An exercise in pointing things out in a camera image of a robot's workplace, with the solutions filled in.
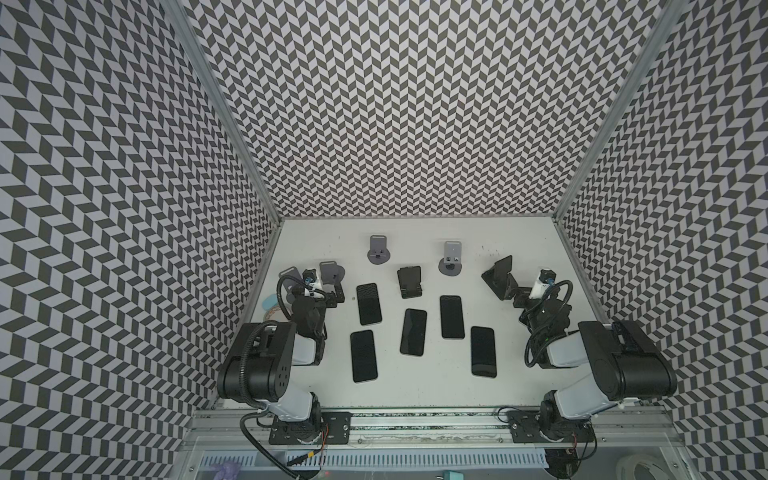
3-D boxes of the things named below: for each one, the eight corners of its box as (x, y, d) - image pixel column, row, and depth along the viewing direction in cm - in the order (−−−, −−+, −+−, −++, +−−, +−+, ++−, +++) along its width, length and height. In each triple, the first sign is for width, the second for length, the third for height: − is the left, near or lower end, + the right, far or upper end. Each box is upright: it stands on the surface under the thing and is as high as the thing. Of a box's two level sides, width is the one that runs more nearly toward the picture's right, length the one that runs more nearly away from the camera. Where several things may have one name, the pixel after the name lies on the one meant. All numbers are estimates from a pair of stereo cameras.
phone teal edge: (361, 326, 91) (359, 320, 88) (357, 291, 99) (355, 285, 96) (382, 322, 92) (381, 316, 89) (377, 288, 100) (376, 281, 97)
